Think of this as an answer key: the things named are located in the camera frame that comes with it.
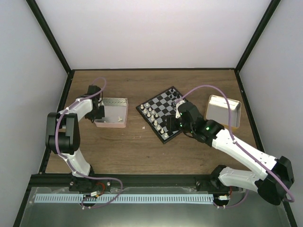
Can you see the black aluminium mounting rail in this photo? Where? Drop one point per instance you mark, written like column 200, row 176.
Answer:
column 198, row 182

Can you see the pink tin box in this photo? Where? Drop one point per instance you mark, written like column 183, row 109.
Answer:
column 116, row 111

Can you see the black enclosure frame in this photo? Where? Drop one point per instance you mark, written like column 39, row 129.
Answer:
column 43, row 179

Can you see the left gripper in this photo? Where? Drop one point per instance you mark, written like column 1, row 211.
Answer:
column 102, row 114

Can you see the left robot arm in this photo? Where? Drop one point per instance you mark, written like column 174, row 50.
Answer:
column 63, row 132

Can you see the gold tin box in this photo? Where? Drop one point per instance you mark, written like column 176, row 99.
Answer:
column 217, row 110

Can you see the light blue slotted cable duct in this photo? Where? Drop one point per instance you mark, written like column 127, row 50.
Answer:
column 127, row 198

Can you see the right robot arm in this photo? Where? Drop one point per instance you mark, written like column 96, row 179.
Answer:
column 267, row 175

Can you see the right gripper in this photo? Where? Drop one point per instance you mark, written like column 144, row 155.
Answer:
column 171, row 125

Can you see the black chess pieces row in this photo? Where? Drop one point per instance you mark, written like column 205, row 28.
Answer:
column 172, row 96

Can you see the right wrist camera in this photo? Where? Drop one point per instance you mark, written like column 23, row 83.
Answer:
column 178, row 115

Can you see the black and white chessboard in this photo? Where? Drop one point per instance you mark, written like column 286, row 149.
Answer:
column 161, row 107

